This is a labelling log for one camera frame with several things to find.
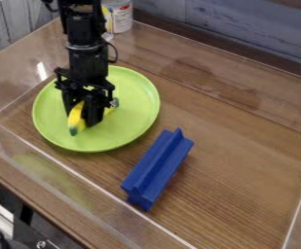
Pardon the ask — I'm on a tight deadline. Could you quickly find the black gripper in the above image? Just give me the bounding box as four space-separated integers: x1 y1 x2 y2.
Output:
54 45 115 127

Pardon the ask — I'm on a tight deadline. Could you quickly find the yellow toy banana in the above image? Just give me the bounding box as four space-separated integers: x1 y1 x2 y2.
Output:
67 96 121 137

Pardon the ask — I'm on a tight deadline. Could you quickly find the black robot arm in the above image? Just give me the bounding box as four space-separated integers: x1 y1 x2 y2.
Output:
41 0 115 126

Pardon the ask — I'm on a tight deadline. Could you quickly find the green round plate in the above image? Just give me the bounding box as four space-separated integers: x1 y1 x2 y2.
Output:
31 66 161 153

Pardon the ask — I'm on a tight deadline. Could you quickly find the blue plastic block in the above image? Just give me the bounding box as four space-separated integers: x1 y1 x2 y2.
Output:
121 128 194 211

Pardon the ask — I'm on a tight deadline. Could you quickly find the clear acrylic enclosure wall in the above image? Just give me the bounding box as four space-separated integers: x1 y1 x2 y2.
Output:
0 125 196 249

